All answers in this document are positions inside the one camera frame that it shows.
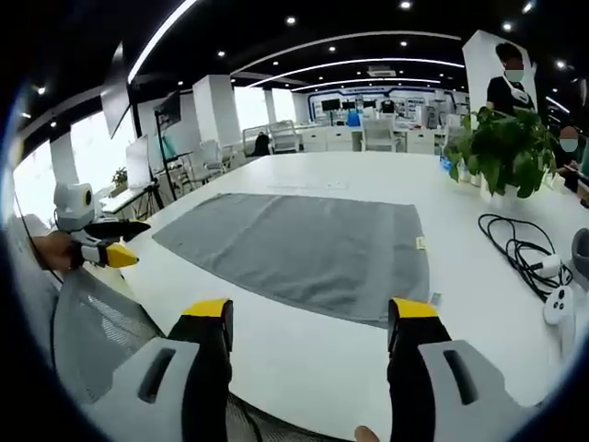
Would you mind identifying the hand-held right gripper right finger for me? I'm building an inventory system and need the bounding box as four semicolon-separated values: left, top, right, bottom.
387;297;539;442

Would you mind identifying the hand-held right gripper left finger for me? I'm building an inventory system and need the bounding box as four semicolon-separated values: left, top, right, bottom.
87;297;235;442

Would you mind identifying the grey towel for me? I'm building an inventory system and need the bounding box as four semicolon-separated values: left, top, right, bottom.
151;192;432;330

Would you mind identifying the person's left hand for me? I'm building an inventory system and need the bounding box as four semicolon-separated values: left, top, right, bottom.
34;229;78;273

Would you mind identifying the black tripod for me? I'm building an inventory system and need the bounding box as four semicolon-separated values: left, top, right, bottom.
132;181;166;218

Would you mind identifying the grey mesh office chair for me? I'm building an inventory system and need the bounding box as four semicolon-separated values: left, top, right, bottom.
52;265;167;407

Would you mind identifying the white table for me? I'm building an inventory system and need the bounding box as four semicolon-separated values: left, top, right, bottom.
87;151;589;430

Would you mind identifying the black display screen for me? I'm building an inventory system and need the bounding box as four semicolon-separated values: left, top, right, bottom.
153;90;183;135

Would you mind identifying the white handheld controller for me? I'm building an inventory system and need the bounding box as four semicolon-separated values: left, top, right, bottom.
542;285;574;326

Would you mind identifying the white power adapter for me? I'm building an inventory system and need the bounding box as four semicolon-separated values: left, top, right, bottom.
528;255;563;278

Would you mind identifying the grey and white headset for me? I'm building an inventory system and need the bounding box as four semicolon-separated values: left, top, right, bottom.
569;227;589;296

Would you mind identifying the white office chair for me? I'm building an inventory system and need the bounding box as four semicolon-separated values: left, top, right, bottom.
363;118;398;152
268;120;298;155

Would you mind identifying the green potted plant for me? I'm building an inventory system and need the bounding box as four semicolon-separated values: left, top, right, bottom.
443;105;561;200

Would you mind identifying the black cable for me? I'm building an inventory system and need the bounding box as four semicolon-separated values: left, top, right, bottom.
477;213;574;303

